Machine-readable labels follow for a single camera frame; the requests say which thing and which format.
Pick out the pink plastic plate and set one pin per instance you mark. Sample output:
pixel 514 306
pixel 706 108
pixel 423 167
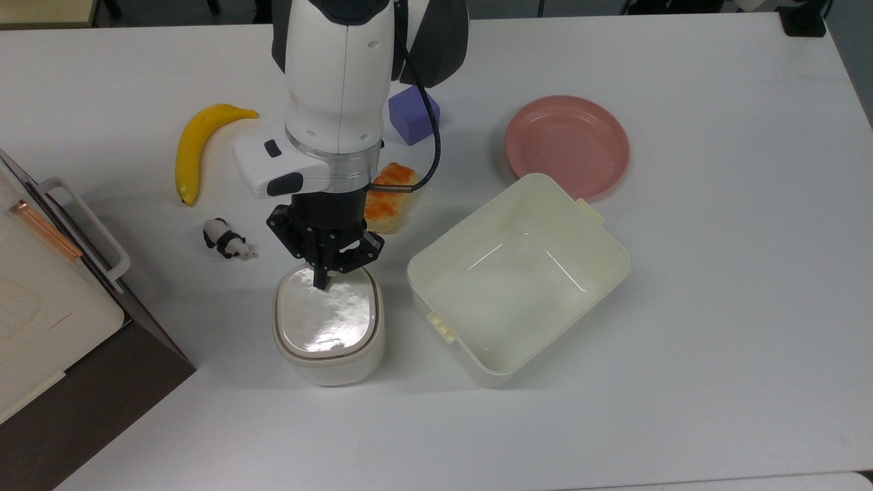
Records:
pixel 566 140

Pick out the dark brown wooden drawer box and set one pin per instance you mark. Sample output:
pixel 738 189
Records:
pixel 102 409

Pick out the small cream lidded trash can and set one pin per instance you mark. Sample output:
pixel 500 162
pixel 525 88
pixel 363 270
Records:
pixel 327 334

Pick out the panda figurine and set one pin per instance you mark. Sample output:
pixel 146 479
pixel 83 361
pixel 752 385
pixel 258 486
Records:
pixel 222 239

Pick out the purple cube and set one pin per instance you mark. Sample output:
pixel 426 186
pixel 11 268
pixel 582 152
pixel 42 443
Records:
pixel 409 119

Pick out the black stand base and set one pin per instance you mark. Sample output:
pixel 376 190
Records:
pixel 805 24

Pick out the toy bread loaf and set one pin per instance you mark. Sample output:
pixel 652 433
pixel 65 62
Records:
pixel 389 208

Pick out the yellow toy banana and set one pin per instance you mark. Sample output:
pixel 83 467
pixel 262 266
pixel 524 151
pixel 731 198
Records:
pixel 191 157

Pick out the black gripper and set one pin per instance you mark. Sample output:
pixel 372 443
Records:
pixel 331 221

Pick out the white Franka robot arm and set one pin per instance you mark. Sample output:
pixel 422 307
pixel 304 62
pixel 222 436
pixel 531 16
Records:
pixel 334 68

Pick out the light wooden desk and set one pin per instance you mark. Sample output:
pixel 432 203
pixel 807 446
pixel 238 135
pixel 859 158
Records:
pixel 41 10

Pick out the open cream plastic bin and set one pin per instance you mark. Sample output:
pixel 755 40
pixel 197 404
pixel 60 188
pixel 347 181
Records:
pixel 518 286

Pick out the orange strip on cream box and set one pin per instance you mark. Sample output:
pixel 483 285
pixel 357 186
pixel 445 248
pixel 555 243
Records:
pixel 44 229

